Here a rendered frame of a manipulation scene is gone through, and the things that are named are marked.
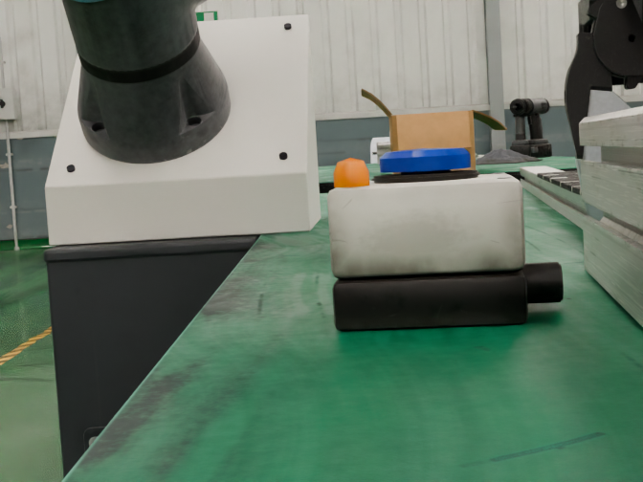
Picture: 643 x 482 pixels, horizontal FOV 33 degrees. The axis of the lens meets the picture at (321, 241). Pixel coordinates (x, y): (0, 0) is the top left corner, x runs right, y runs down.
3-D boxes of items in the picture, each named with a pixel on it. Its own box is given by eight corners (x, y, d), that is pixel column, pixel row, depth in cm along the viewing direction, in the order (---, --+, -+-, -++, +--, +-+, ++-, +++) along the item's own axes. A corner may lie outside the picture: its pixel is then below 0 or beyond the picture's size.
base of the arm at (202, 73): (71, 167, 106) (43, 88, 99) (93, 70, 117) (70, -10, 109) (226, 159, 105) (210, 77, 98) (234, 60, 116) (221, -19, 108)
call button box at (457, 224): (352, 304, 54) (344, 175, 53) (554, 295, 53) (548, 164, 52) (333, 332, 46) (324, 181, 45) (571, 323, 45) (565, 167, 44)
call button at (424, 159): (384, 193, 51) (382, 150, 51) (471, 188, 51) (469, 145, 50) (378, 198, 47) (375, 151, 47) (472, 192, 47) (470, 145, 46)
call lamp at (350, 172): (336, 186, 47) (334, 158, 47) (370, 185, 47) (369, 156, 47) (332, 187, 46) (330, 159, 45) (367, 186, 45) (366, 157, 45)
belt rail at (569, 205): (521, 186, 174) (520, 166, 174) (546, 185, 174) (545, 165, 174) (595, 239, 80) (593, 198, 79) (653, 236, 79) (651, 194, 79)
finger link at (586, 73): (630, 167, 65) (659, 20, 64) (634, 168, 63) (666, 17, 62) (549, 154, 65) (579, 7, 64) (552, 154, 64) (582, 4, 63)
